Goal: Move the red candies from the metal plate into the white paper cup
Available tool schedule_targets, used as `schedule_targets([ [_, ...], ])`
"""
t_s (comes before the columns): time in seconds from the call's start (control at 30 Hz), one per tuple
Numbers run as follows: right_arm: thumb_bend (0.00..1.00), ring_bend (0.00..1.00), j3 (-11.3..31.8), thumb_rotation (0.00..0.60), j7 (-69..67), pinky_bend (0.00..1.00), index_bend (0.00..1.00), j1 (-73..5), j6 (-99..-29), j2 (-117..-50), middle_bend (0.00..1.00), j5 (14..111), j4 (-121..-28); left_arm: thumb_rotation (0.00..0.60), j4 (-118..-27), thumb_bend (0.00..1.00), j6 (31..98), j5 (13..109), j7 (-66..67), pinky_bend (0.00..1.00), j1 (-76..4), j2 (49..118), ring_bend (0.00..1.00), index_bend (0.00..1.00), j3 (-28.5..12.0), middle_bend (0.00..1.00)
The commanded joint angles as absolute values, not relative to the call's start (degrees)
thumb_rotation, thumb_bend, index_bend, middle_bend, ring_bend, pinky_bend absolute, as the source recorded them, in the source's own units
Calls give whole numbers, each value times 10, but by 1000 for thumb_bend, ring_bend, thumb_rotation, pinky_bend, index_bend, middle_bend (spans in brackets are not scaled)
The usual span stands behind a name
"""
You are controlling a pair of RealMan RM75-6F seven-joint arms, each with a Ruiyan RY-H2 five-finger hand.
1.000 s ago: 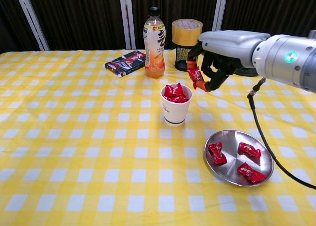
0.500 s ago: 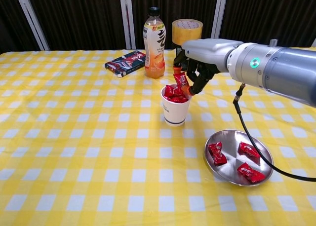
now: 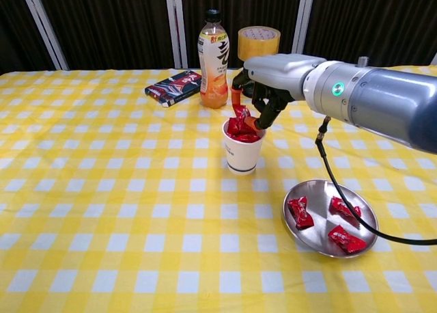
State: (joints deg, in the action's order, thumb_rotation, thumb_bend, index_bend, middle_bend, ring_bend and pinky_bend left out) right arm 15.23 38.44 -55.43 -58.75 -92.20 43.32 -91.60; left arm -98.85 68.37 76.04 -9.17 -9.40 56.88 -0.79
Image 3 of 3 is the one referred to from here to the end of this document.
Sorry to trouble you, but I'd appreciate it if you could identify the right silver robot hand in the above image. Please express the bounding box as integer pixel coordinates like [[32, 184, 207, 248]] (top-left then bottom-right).
[[231, 53, 328, 131]]

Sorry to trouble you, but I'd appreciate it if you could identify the round steel plate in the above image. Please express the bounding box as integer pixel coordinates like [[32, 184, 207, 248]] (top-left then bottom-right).
[[281, 179, 379, 258]]

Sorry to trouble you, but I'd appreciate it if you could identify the white paper cup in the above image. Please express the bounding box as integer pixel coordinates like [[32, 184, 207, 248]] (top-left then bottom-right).
[[222, 115, 267, 176]]

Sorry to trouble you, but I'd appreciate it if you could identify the yellowish packing tape roll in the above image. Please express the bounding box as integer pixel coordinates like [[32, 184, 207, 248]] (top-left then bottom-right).
[[238, 26, 281, 62]]

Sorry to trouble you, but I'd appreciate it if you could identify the orange drink bottle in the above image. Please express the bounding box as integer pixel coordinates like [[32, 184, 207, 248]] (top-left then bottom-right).
[[197, 8, 229, 109]]

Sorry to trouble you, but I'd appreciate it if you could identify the black curtain panel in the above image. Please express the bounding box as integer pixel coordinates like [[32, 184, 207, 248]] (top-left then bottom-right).
[[180, 0, 307, 69], [33, 0, 177, 70], [302, 0, 437, 68], [0, 0, 57, 74]]

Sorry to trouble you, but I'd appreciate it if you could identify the dark blue red snack box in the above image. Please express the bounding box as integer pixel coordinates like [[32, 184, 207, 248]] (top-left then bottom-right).
[[144, 70, 202, 109]]

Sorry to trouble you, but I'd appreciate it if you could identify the yellow white checkered tablecloth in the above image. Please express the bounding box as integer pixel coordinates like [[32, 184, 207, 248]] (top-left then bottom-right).
[[0, 66, 437, 313]]

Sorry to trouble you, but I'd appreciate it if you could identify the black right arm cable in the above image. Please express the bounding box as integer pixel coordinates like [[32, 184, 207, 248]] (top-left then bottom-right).
[[314, 116, 437, 246]]

